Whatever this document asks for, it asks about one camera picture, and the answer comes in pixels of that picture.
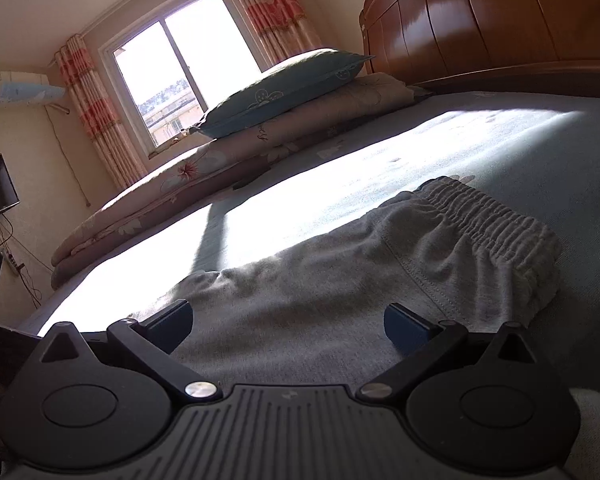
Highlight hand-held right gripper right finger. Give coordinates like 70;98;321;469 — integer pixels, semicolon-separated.
356;302;536;403

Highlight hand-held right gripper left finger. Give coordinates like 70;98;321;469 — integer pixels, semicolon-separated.
40;300;223;403

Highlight grey drawstring sweatpants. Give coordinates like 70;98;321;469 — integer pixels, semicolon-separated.
125;176;563;391

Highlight folded pink floral quilt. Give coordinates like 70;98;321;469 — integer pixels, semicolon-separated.
50;72;416;291

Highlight teal floral bed sheet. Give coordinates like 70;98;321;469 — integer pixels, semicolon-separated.
0;91;600;411

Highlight pink patterned curtain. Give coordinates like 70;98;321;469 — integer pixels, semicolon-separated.
55;35;148;191
217;0;323;68

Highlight window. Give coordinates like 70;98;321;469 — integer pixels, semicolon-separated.
99;0;263;161

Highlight teal pillow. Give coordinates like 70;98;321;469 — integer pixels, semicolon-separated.
190;48;376;139

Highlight wooden bed headboard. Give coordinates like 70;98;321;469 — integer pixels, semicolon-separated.
359;0;600;96

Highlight black wall cables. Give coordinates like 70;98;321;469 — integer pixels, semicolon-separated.
0;212;53;306

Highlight hanging wall cord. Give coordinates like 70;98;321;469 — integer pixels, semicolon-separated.
45;105;92;208

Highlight wall air conditioner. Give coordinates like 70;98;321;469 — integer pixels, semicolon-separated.
0;70;67;109

